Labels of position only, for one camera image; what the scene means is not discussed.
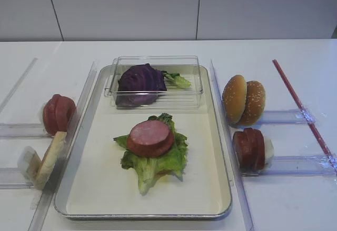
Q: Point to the clear upper left track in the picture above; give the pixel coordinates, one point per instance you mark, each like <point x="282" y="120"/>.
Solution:
<point x="23" y="131"/>

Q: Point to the clear far left strip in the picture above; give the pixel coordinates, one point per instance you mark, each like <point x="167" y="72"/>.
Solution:
<point x="17" y="84"/>

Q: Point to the red plastic strip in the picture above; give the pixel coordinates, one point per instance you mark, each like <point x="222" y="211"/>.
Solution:
<point x="331" y="157"/>

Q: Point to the clear lower left track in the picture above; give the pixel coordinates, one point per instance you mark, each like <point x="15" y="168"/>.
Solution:
<point x="11" y="178"/>

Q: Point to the white pusher block right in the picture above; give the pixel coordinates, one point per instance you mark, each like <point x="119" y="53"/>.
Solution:
<point x="269" y="151"/>

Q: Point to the purple cabbage wedge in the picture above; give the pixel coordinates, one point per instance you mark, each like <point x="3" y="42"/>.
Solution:
<point x="140" y="85"/>

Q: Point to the bun bottom under lettuce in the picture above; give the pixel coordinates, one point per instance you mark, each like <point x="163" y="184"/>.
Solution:
<point x="164" y="172"/>

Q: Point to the clear track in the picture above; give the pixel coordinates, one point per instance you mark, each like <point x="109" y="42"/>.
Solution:
<point x="11" y="178"/>
<point x="316" y="165"/>
<point x="23" y="131"/>
<point x="292" y="117"/>

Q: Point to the clear long rail left of tray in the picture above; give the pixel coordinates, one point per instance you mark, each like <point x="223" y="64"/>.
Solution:
<point x="51" y="186"/>

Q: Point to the clear lower right track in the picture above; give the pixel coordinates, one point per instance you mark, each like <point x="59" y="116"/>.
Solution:
<point x="316" y="165"/>

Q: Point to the clear long rail right of tray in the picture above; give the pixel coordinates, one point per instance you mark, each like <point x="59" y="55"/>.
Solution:
<point x="248" y="221"/>

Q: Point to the sesame burger bun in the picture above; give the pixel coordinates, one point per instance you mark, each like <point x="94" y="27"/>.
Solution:
<point x="254" y="105"/>

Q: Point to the plain burger bun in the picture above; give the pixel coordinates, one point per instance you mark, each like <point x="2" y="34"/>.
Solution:
<point x="234" y="97"/>

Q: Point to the bun half on left rail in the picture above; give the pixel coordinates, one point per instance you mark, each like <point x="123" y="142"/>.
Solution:
<point x="49" y="160"/>

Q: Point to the metal baking tray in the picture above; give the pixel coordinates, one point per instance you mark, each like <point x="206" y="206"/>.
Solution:
<point x="95" y="186"/>

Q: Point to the clear long rail of tray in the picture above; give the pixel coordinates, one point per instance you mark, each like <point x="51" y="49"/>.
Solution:
<point x="51" y="186"/>
<point x="248" y="221"/>

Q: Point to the white pusher block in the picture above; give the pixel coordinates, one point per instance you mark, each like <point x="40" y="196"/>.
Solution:
<point x="269" y="151"/>
<point x="29" y="163"/>

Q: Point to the clear upper right track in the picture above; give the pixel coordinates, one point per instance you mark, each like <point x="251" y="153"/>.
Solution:
<point x="292" y="117"/>

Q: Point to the small lettuce piece in container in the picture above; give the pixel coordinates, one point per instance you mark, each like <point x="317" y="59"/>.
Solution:
<point x="176" y="79"/>

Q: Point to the large green lettuce leaf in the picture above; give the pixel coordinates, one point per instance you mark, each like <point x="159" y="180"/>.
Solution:
<point x="146" y="167"/>

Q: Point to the clear plastic container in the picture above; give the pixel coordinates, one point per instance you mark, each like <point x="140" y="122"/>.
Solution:
<point x="174" y="97"/>

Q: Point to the meat patty slice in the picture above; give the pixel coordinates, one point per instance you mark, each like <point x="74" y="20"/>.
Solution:
<point x="150" y="138"/>
<point x="256" y="140"/>
<point x="243" y="149"/>

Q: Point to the white pusher block lower left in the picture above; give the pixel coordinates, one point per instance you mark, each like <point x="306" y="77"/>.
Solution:
<point x="29" y="163"/>

